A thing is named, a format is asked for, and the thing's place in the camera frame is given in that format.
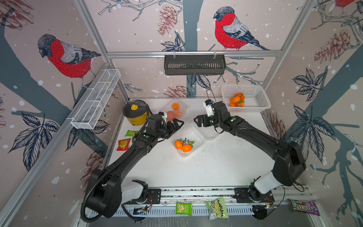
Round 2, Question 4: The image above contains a white plastic basket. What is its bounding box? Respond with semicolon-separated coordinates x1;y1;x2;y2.
221;85;271;113

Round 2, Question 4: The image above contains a reddish orange container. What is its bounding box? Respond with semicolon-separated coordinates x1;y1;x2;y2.
236;93;245;100

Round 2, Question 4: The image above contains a green white snack bag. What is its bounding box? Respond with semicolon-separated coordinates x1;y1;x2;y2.
205;197;229;220

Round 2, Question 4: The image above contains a small green packet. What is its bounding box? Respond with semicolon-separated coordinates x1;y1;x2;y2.
125;130;139;137

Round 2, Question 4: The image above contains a black hanging wire basket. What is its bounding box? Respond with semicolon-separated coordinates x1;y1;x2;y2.
164;54;226;76

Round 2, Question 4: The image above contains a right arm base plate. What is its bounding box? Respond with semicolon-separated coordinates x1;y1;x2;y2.
232;187;275;203

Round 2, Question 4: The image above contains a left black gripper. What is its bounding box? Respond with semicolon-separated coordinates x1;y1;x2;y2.
155;118;184;140

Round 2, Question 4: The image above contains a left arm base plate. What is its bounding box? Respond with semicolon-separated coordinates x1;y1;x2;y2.
124;188;161;205

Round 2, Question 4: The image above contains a red snack packet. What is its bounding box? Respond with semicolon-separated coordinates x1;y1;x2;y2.
116;138;131;151

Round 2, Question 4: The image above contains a yellow pot with black lid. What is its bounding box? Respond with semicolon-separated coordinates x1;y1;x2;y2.
123;100;151;126

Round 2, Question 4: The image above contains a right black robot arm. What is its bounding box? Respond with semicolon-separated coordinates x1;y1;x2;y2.
193;99;306;201

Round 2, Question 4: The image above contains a purple candy bag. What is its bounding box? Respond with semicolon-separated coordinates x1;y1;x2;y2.
289;199;320;216

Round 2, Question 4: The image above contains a white wire mesh shelf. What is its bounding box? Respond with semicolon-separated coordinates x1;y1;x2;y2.
71;69;121;130

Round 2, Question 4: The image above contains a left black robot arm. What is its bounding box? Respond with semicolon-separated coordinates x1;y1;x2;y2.
80;112;184;223

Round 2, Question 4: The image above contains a clear plastic container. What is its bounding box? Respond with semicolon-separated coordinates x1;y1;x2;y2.
197;126;220;141
159;99;188;122
172;127;206;158

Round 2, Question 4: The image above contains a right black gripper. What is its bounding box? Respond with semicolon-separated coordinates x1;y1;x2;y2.
194;113;224;128

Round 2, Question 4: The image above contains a green snack packet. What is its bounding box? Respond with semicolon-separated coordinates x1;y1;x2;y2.
176;202;192;216

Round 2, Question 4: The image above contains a large orange container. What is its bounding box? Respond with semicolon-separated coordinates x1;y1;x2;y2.
166;111;177;122

